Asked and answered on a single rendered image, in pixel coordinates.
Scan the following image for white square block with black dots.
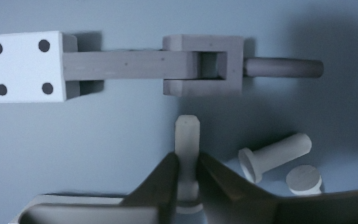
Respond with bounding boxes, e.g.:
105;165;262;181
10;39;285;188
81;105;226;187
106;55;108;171
0;31;81;103

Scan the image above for grey clevis fork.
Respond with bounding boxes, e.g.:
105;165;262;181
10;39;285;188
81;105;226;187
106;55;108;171
163;34;324;97

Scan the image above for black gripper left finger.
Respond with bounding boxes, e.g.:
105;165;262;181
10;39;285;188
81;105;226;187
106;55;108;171
18;152;178;224

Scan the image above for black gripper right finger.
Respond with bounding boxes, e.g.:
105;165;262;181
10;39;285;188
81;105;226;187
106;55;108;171
197;152;358;224

